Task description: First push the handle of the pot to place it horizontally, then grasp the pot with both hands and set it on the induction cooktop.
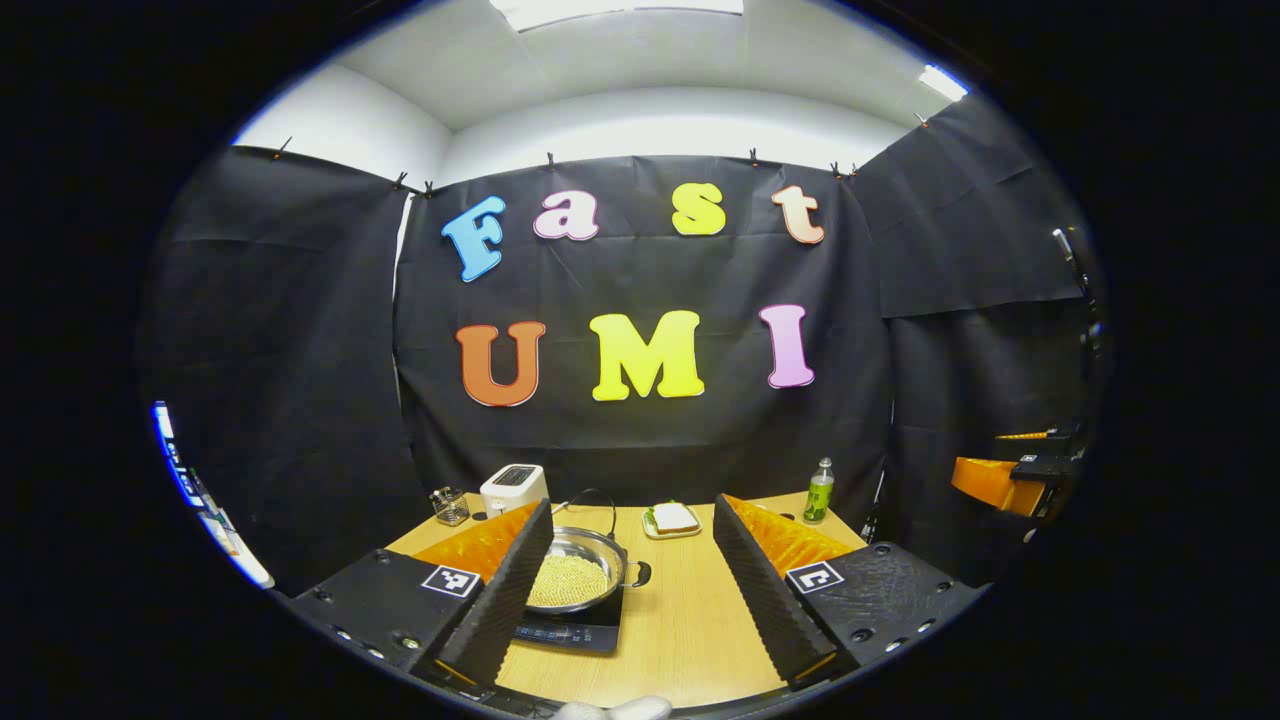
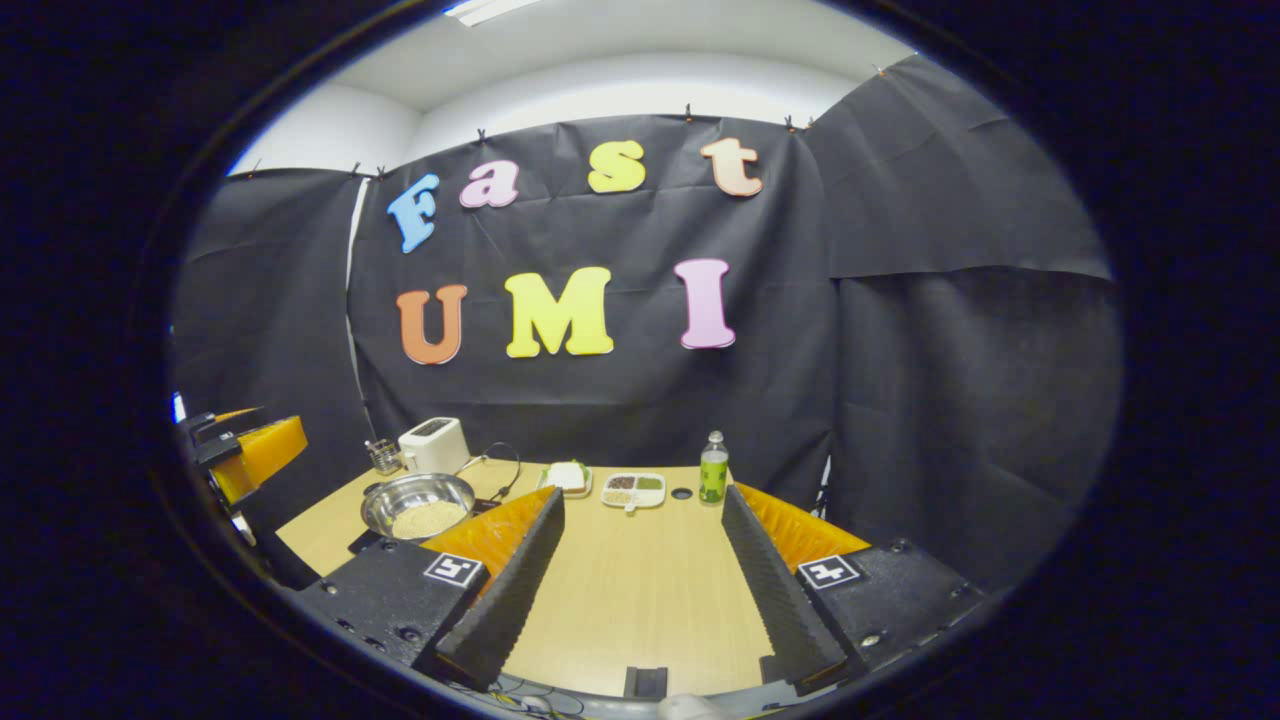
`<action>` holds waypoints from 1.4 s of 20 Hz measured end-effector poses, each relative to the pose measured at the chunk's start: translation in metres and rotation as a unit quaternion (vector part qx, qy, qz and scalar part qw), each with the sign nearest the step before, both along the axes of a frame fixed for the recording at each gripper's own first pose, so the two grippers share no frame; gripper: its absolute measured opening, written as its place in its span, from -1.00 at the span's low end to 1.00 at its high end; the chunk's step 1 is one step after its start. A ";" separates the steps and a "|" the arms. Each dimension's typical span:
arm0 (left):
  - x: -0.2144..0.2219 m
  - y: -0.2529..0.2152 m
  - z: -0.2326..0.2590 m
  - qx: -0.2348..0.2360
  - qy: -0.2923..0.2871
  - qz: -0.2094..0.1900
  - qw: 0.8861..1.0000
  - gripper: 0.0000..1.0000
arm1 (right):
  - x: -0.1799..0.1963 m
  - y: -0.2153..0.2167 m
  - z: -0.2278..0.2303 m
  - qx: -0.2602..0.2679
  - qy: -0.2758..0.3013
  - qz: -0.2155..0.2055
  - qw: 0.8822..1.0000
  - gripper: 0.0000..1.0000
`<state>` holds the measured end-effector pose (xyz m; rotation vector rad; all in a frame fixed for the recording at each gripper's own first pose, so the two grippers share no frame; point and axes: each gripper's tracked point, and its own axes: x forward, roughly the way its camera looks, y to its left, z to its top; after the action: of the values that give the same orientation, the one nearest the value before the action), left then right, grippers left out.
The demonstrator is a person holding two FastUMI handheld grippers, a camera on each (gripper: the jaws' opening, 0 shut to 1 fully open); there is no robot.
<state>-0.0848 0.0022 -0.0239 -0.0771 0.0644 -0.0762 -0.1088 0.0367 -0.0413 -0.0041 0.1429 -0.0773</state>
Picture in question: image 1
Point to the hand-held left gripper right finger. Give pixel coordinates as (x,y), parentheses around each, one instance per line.
(765,600)

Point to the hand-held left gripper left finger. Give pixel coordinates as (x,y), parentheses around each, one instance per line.
(500,600)

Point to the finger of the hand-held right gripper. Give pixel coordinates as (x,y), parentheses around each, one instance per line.
(1055,435)
(985,480)

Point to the pile of yellow beans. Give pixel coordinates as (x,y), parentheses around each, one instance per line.
(570,580)

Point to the black induction cooktop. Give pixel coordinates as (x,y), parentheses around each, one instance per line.
(570,632)

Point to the stainless steel pot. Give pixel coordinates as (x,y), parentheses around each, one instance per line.
(590,545)

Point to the small glass jar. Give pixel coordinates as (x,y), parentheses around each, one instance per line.
(450,508)

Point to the white toaster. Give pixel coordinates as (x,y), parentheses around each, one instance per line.
(510,490)

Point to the green drink bottle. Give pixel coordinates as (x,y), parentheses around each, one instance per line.
(818,500)

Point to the small pale green plate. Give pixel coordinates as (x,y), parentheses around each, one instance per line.
(670,535)

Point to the white bread sandwich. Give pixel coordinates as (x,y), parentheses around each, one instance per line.
(675,517)

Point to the small ceiling light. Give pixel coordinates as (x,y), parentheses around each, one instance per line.
(943,82)

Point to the row of black cloth clips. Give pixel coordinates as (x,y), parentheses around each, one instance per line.
(550,160)

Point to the long ceiling light panel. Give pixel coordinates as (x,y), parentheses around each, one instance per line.
(600,12)

